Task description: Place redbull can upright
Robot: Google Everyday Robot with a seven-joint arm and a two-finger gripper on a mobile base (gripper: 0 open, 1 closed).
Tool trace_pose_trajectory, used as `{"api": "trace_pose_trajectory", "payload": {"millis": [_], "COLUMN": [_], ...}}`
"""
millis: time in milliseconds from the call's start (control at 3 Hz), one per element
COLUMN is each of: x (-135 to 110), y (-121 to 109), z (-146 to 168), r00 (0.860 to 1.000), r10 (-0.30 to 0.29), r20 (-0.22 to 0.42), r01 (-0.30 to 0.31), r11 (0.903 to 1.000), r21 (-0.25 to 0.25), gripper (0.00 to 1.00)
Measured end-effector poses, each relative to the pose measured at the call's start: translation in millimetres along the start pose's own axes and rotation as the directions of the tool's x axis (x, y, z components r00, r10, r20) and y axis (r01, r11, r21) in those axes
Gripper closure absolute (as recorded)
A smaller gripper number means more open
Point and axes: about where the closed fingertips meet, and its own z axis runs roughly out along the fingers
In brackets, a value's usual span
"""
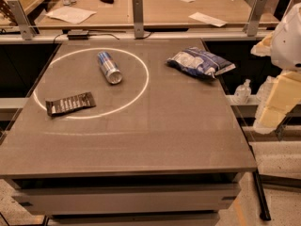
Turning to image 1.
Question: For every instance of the blue white chip bag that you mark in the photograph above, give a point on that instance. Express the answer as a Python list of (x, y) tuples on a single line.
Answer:
[(200, 63)]

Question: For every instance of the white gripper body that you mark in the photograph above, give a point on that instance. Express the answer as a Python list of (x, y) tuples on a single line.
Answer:
[(289, 42)]

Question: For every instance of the white paper sheet right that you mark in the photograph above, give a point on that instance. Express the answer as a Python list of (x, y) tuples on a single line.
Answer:
[(207, 19)]

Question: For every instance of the left sanitizer bottle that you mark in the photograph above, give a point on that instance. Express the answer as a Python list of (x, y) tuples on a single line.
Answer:
[(242, 93)]

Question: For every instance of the right metal bracket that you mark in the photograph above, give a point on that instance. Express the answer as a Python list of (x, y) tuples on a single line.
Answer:
[(252, 24)]

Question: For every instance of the red bull can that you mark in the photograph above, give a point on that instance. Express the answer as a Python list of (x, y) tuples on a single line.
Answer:
[(109, 68)]

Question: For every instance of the white paper sheet left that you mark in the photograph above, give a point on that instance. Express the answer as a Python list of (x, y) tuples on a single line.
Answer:
[(70, 14)]

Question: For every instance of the white table drawer unit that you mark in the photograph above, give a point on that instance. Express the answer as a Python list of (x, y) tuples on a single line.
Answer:
[(132, 200)]

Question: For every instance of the black snack wrapper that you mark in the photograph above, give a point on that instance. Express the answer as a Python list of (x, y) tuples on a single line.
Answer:
[(70, 104)]

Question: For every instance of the metal bracket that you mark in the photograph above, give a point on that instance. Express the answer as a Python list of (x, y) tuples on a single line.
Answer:
[(26, 28), (252, 24), (138, 18)]

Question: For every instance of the left metal bracket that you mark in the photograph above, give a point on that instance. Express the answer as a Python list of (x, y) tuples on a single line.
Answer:
[(26, 28)]

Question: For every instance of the middle metal bracket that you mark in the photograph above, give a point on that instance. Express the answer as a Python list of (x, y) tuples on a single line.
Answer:
[(138, 18)]

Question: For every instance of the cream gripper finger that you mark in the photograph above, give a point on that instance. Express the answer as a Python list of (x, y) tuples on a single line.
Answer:
[(284, 96), (263, 48)]

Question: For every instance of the sanitizer bottle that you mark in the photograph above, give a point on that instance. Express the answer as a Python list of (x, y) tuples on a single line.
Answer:
[(265, 88), (242, 93)]

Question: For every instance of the black power adapter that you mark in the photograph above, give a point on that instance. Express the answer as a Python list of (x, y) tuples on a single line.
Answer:
[(77, 35)]

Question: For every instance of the right sanitizer bottle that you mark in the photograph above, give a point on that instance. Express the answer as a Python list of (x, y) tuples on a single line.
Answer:
[(265, 88)]

